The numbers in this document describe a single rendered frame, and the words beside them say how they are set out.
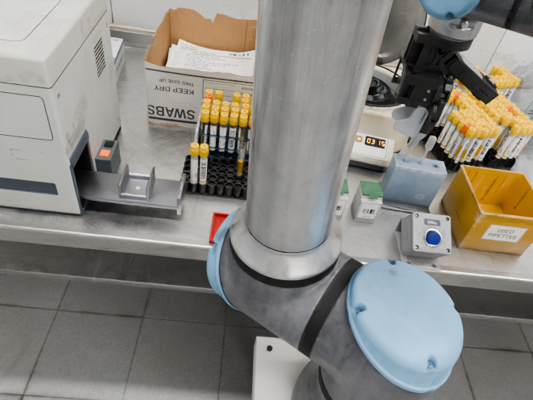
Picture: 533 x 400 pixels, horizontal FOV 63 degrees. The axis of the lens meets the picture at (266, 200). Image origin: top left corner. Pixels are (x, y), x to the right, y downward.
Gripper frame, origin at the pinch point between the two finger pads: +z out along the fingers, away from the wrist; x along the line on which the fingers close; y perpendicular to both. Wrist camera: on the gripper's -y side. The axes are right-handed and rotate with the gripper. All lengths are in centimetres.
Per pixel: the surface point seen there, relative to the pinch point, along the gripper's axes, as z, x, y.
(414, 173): 6.1, 2.1, -1.9
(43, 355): 103, 9, 88
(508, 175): 5.8, -2.4, -21.4
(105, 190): 11, 16, 53
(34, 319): 103, -3, 97
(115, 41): 9, -33, 69
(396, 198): 13.2, 2.1, -1.0
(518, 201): 9.4, 1.0, -24.5
